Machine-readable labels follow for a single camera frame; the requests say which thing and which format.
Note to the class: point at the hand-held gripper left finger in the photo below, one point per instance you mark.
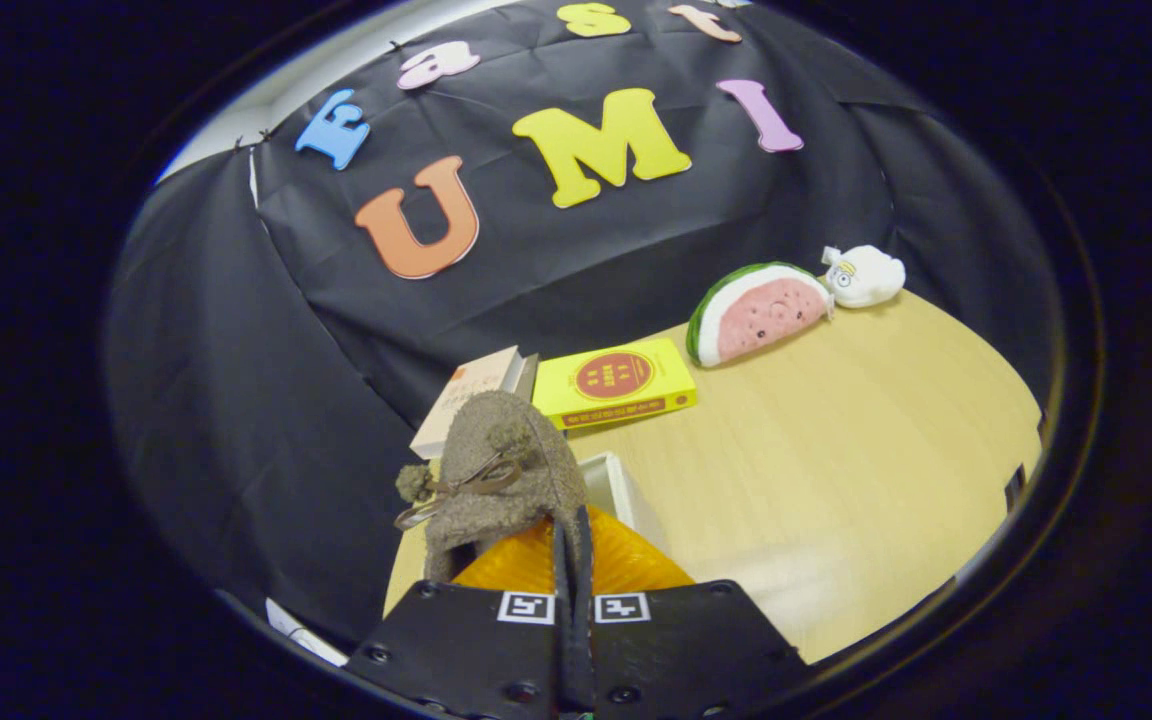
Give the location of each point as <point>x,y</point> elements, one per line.
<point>476,650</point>

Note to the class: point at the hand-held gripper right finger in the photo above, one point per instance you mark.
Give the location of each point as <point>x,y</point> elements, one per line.
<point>686,650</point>

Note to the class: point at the brown fuzzy shoe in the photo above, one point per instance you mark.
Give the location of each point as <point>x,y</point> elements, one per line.
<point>526,500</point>

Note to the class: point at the cream storage box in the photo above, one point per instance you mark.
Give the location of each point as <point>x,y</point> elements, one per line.
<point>626,490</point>

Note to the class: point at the yellow book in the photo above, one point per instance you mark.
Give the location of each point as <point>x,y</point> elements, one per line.
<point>616,380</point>

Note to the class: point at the grey book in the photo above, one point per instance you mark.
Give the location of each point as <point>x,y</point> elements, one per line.
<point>528,375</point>

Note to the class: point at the watermelon slice plush toy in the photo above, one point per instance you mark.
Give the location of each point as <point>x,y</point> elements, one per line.
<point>766,315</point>

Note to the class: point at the white plush toy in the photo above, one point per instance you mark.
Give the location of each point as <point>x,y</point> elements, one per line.
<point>871,275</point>

